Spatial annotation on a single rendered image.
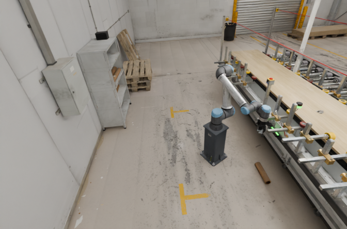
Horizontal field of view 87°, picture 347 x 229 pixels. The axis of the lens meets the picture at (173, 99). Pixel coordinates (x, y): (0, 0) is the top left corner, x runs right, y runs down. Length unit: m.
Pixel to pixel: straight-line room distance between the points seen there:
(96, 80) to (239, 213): 2.75
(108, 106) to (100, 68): 0.73
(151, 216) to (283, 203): 1.61
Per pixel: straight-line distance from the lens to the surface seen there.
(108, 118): 3.62
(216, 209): 2.63
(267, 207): 2.78
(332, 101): 3.19
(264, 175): 2.93
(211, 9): 9.51
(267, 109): 2.10
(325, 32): 10.27
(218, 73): 2.24
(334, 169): 2.47
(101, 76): 3.18
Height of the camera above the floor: 2.34
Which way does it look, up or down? 32 degrees down
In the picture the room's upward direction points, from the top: 4 degrees counter-clockwise
